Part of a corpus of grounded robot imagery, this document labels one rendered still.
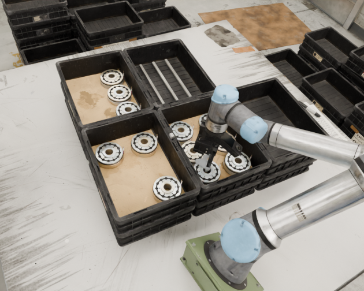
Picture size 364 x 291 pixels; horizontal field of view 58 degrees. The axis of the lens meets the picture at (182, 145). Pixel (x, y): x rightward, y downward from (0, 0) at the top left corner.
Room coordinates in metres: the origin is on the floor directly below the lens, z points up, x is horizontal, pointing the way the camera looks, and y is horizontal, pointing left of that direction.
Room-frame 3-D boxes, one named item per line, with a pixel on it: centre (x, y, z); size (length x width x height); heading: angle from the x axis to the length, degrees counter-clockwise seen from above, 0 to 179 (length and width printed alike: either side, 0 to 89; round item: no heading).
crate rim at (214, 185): (0.81, -0.11, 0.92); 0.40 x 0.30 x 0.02; 34
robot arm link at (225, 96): (0.74, -0.10, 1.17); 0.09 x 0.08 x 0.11; 48
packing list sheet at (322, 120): (1.18, -0.64, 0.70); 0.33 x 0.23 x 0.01; 38
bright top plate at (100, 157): (0.69, 0.26, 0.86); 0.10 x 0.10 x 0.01
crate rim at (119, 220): (0.65, 0.14, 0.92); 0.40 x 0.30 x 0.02; 34
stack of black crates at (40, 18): (2.06, 1.22, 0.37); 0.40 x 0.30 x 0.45; 128
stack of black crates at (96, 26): (1.99, 0.65, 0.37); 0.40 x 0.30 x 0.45; 128
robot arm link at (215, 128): (0.73, -0.10, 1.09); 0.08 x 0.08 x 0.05
